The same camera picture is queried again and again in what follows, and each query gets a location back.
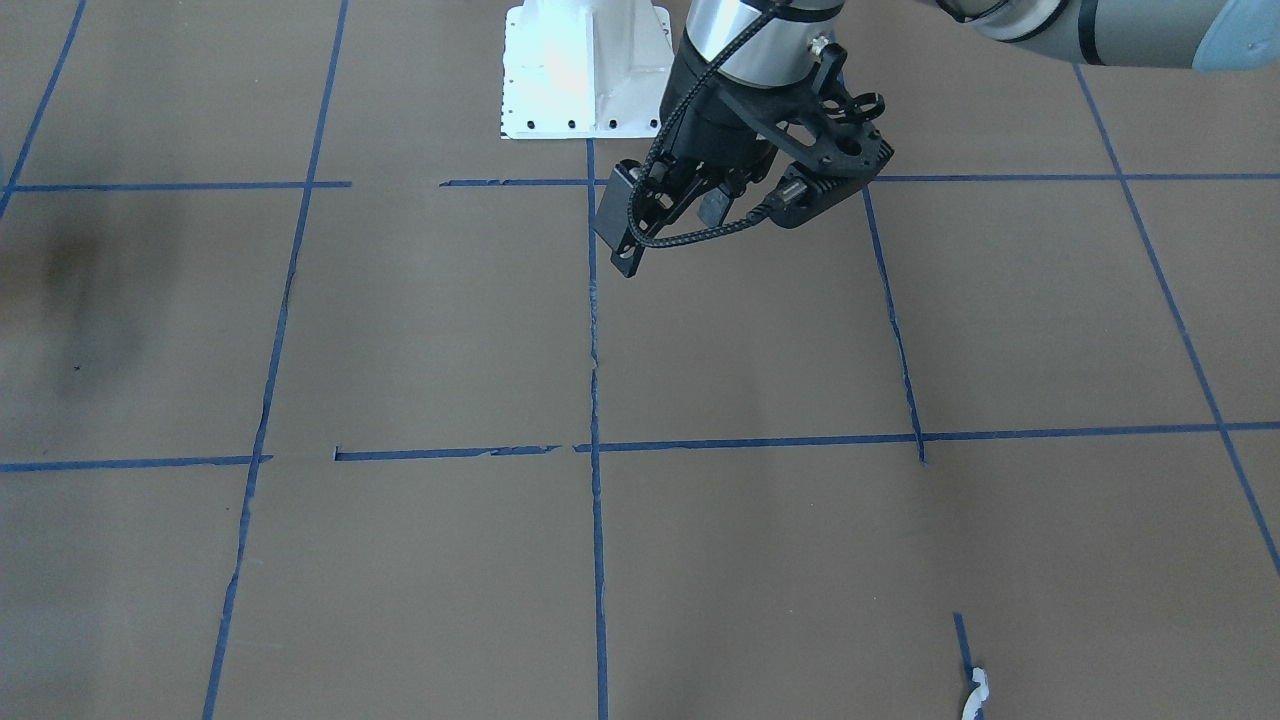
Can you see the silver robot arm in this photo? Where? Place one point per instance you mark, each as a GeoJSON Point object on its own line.
{"type": "Point", "coordinates": [763, 43]}

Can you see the silver reacher grabber tool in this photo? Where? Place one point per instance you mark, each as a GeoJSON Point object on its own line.
{"type": "Point", "coordinates": [978, 695]}

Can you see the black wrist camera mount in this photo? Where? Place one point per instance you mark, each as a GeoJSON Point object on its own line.
{"type": "Point", "coordinates": [828, 134]}

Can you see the white camera stand column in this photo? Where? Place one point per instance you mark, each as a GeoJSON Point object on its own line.
{"type": "Point", "coordinates": [584, 69]}

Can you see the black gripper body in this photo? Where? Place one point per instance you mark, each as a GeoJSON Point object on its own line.
{"type": "Point", "coordinates": [722, 133]}

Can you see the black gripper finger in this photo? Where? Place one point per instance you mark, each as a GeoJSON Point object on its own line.
{"type": "Point", "coordinates": [716, 205]}
{"type": "Point", "coordinates": [611, 222]}

